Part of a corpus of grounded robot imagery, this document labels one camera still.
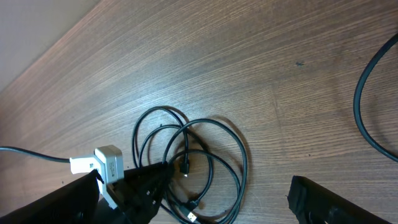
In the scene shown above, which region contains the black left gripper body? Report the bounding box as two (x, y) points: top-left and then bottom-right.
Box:
(93, 162), (175, 224)

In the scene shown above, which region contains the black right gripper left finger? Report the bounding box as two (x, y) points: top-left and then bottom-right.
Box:
(1, 170), (103, 224)

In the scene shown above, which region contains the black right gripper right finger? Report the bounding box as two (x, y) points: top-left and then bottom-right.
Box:
(287, 175), (387, 224)

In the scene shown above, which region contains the black USB cable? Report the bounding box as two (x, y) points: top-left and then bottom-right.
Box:
(131, 106), (249, 224)

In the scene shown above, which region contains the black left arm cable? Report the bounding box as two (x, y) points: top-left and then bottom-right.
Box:
(0, 146), (71, 164)

